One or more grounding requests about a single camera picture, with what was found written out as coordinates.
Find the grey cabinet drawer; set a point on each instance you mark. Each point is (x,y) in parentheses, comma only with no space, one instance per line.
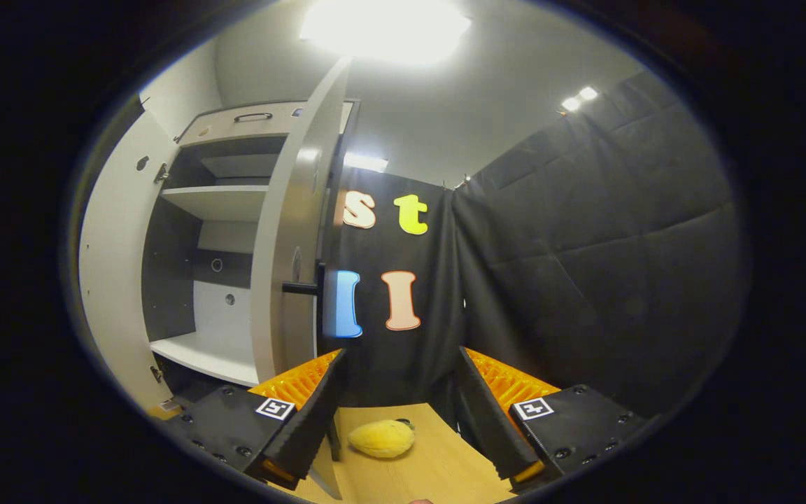
(235,129)

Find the grey cabinet door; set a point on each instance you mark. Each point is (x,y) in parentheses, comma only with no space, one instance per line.
(291,231)
(112,280)

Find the small white orange box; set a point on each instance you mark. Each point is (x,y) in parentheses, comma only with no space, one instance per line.
(165,408)

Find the yellow plush toy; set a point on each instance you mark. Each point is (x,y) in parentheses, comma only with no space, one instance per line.
(382,439)

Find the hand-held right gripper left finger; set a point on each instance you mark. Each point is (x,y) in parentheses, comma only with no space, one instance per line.
(312,420)

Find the grey cabinet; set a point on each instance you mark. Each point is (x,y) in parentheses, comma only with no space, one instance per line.
(221,199)

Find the small ceiling light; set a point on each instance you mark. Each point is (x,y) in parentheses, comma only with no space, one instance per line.
(588,93)
(366,162)
(571,104)

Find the black backdrop cloth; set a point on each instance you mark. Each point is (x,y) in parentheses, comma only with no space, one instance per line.
(438,315)

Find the large ceiling light panel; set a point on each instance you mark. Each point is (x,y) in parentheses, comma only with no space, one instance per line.
(385,28)

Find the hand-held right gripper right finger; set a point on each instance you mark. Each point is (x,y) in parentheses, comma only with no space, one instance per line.
(490,420)

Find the black quilted cloth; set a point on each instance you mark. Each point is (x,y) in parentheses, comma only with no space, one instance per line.
(606,245)

